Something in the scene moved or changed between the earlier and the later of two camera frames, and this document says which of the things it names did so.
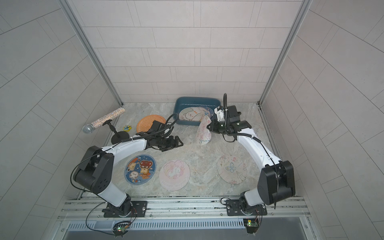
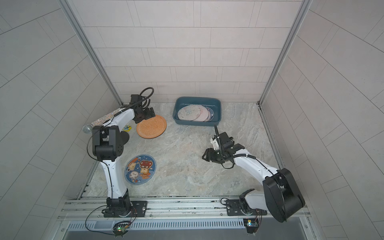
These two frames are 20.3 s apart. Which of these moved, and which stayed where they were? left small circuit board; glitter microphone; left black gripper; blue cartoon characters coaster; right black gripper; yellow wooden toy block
Moved: left black gripper; right black gripper
Stayed: blue cartoon characters coaster; yellow wooden toy block; left small circuit board; glitter microphone
